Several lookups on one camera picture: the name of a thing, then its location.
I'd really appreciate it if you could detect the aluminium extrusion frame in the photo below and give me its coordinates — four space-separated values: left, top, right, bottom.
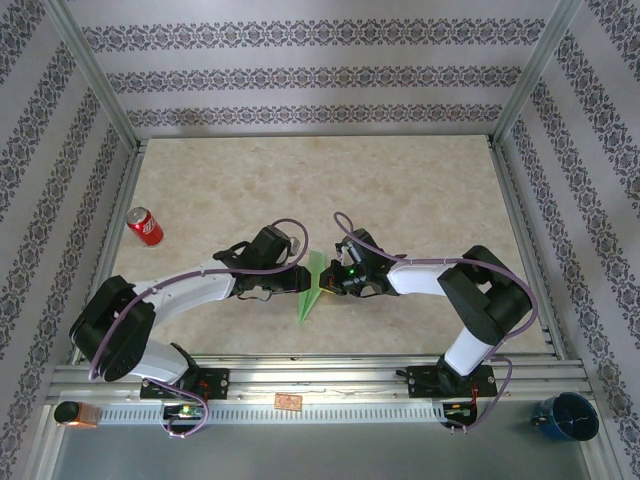
39 0 606 480

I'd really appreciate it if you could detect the red soda can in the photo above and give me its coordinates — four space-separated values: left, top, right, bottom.
125 205 165 248

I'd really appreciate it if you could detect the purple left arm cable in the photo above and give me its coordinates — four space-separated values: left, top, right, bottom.
88 217 308 442

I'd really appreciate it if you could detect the orange box with black cap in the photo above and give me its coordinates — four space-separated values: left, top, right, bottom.
53 399 103 431

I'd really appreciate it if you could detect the light green paper sheet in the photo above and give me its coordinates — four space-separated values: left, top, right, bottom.
296 249 327 330

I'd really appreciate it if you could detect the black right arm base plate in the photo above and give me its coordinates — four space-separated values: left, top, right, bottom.
406 364 498 400

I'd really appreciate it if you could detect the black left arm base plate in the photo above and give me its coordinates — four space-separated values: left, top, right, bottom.
139 367 232 401

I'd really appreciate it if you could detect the grey slotted cable duct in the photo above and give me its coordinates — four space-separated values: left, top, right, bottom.
98 402 447 427

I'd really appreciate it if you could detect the dark blue mug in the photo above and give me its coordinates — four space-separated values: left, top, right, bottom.
530 391 601 443

